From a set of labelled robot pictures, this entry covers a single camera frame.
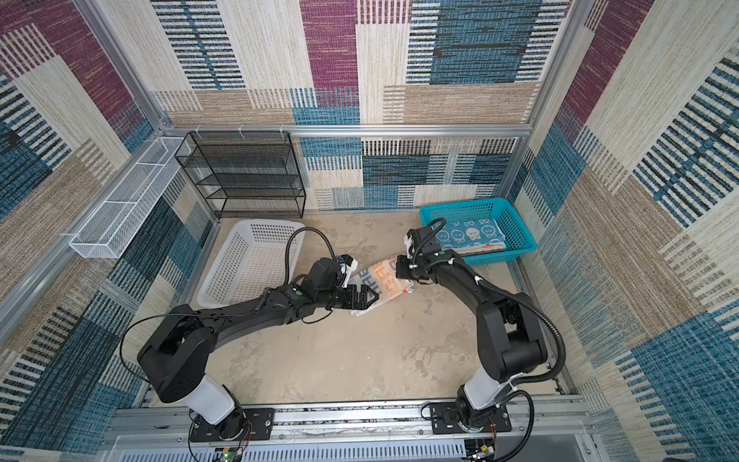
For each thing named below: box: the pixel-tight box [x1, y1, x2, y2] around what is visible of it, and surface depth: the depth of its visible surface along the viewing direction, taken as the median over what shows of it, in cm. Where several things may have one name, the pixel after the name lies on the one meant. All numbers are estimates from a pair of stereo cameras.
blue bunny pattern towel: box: [434, 218, 508, 255], surface depth 110 cm
